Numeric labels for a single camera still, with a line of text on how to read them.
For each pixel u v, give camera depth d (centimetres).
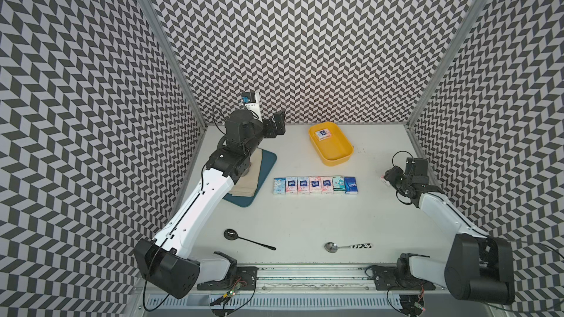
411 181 65
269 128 61
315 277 74
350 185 93
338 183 94
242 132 50
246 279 72
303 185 93
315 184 93
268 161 103
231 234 83
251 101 58
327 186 93
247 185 96
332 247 77
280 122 63
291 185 94
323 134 111
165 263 37
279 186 93
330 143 110
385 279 73
